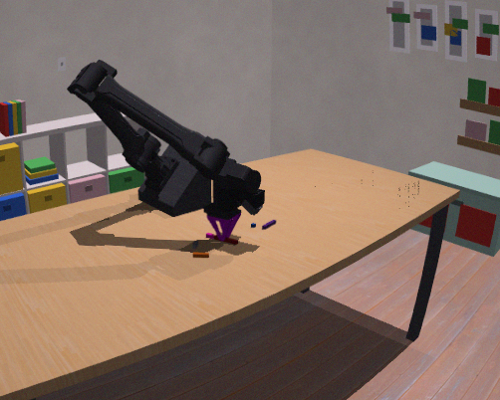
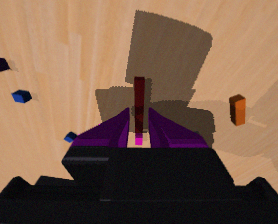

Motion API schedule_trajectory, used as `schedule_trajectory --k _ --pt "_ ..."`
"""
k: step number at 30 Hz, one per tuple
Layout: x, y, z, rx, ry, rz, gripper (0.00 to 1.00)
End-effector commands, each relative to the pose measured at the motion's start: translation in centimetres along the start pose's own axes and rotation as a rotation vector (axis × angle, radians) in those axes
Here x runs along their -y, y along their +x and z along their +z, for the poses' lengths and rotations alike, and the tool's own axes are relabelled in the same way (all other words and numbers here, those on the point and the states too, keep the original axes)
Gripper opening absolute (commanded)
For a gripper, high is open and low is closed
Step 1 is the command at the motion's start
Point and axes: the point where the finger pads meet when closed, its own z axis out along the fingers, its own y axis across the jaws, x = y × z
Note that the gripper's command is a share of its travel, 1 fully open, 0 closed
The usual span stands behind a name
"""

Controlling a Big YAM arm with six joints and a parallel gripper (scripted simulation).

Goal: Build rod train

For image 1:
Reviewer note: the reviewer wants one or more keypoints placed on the red rod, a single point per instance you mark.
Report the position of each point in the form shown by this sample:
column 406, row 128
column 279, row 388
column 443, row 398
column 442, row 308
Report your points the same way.
column 227, row 240

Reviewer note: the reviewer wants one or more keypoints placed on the purple rod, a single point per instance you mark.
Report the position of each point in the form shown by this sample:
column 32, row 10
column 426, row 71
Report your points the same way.
column 269, row 224

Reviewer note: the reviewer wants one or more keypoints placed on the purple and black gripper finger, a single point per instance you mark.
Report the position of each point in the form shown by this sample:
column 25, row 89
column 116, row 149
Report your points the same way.
column 233, row 223
column 226, row 223

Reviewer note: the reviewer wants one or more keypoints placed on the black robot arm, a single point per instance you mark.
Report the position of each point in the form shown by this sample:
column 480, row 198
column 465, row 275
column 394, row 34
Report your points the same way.
column 141, row 149

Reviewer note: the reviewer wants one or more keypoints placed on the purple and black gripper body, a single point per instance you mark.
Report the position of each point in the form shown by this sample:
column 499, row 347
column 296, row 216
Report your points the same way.
column 213, row 207

